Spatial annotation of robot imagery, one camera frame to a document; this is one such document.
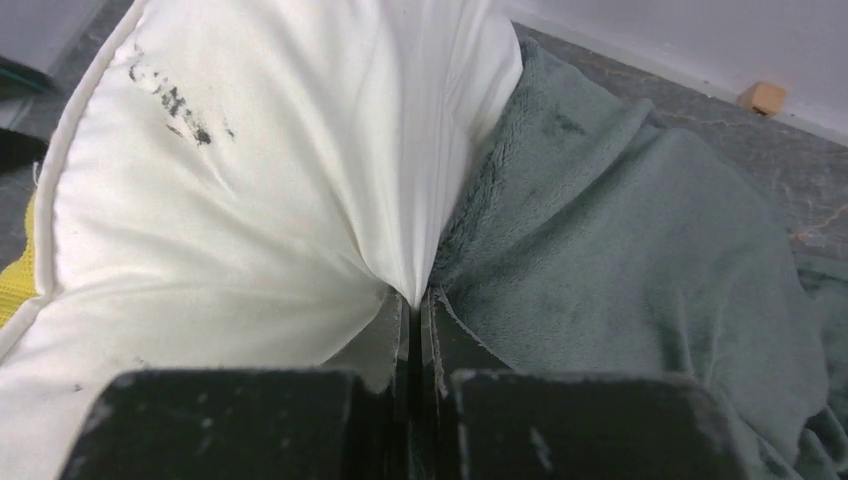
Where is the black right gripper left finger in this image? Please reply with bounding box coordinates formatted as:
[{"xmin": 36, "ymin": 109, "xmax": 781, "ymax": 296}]
[{"xmin": 60, "ymin": 292, "xmax": 410, "ymax": 479}]

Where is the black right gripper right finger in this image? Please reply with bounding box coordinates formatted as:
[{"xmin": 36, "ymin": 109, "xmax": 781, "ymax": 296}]
[{"xmin": 420, "ymin": 289, "xmax": 747, "ymax": 479}]

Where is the zebra striped pillowcase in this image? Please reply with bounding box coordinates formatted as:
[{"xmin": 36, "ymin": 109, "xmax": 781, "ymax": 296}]
[{"xmin": 430, "ymin": 39, "xmax": 847, "ymax": 479}]

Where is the white pillow with yellow edge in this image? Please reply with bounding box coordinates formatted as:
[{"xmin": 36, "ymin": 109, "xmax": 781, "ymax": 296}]
[{"xmin": 1, "ymin": 1, "xmax": 522, "ymax": 479}]

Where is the small wooden block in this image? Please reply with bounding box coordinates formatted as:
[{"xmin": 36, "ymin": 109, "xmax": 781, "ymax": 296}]
[{"xmin": 737, "ymin": 82, "xmax": 787, "ymax": 117}]

